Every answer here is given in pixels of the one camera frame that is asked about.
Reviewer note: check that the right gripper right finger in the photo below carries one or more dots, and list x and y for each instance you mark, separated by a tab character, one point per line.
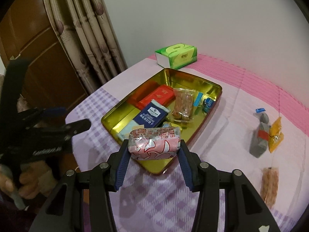
202	178

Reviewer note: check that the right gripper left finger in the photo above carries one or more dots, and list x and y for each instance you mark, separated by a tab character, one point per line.
107	177

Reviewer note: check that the pink cake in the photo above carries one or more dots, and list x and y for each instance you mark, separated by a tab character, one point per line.
154	143

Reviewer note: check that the grey seaweed snack packet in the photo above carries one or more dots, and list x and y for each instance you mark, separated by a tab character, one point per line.
260	136

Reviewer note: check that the blue candy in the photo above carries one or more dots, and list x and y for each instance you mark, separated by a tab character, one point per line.
204	102

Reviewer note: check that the blue soda cracker packet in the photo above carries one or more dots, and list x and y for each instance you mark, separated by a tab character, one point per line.
150	117

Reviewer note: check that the person left hand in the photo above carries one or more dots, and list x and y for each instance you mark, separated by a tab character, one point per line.
37	178

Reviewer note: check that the orange crispy bar packet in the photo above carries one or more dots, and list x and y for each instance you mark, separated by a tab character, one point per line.
269	186

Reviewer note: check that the clear wrapped peanut bar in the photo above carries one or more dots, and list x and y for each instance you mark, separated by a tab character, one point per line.
183	105

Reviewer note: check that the pink purple checked tablecloth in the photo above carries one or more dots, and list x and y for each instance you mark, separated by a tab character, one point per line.
162	202

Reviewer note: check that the yellow snack packet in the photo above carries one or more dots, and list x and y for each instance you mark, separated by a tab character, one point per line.
275	135

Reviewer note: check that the red snack packet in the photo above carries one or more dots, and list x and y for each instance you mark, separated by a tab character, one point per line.
163	95

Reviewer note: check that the brown wooden door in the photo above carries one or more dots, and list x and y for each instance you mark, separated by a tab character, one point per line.
26	34

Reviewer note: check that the green tissue pack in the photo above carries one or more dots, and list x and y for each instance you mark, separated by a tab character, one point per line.
176	56

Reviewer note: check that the beige patterned curtain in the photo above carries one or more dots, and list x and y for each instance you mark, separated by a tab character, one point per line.
84	32

